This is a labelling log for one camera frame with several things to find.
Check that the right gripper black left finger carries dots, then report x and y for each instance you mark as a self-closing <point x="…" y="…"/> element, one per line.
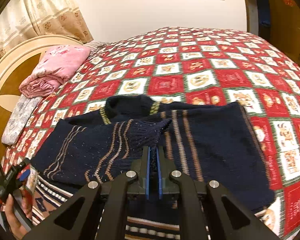
<point x="140" y="186"/>

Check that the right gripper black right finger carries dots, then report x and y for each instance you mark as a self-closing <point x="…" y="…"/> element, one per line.
<point x="166" y="187"/>

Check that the grey floral pillow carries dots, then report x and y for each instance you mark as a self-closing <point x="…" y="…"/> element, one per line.
<point x="19" y="118"/>

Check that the cream wooden headboard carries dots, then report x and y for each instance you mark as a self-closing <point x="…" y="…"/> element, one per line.
<point x="18" y="64"/>

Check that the red checkered bear bedspread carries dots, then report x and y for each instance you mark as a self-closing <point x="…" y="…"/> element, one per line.
<point x="200" y="67"/>

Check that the folded pink quilt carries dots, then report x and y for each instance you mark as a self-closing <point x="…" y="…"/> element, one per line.
<point x="57" y="66"/>

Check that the striped pillow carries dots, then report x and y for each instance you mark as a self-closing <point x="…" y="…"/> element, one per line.
<point x="95" y="45"/>

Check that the beige patterned curtain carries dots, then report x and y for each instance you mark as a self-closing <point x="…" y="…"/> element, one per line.
<point x="22" y="20"/>

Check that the brown wooden door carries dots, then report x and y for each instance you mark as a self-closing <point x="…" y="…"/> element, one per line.
<point x="285" y="28"/>

